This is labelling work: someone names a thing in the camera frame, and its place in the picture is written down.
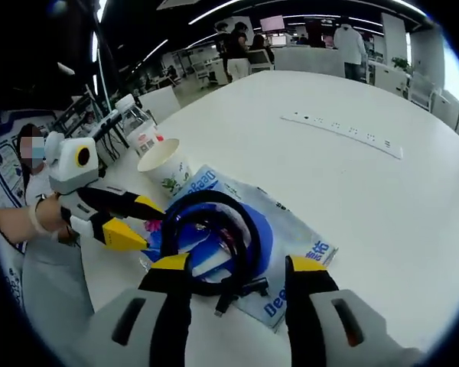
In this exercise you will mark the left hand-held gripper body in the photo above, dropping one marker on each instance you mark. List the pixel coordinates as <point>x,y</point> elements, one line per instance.
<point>70,164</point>

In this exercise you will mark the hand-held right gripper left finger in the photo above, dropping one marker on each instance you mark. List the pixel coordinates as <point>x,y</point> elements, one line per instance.
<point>111,344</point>

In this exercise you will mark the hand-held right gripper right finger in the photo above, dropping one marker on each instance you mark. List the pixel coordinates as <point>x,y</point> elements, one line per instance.
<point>375,344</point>

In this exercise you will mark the blue tissue packet pink flower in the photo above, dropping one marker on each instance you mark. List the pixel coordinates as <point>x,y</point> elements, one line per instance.
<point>153,227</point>

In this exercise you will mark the printed white paper cup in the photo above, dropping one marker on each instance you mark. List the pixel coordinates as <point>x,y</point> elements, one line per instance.
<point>168,172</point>

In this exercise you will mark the clear plastic water bottle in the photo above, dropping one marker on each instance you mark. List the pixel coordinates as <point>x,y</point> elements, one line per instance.
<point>135,126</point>

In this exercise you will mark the white plastic bag blue circle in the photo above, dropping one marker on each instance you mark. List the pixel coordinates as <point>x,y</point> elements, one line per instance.
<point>298,237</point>

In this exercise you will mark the person's left hand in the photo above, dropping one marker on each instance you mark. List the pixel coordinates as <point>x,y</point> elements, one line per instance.
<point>51,210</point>

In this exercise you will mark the person's torso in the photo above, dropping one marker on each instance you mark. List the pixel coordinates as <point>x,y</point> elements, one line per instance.
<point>36,185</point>

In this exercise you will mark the person's head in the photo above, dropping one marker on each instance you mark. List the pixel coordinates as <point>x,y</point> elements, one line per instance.
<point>28,129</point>

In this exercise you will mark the white wristband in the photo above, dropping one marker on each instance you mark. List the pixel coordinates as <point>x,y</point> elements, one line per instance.
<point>33,218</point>

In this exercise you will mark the person's legs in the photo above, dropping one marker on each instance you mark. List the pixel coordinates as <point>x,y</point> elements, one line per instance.
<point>53,283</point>

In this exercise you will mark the white table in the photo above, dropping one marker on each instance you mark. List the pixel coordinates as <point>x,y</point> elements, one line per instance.
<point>367,210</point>

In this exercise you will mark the white built-in socket strip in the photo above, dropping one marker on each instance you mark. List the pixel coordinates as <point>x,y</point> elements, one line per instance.
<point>340,130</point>

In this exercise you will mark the pink monitor screen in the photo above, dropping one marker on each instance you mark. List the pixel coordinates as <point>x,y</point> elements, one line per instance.
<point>271,23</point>

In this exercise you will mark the white slatted chair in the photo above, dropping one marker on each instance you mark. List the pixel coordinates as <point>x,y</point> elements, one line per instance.
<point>422,91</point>

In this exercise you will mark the green potted plant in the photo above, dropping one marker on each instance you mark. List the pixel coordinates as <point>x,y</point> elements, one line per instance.
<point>401,63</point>

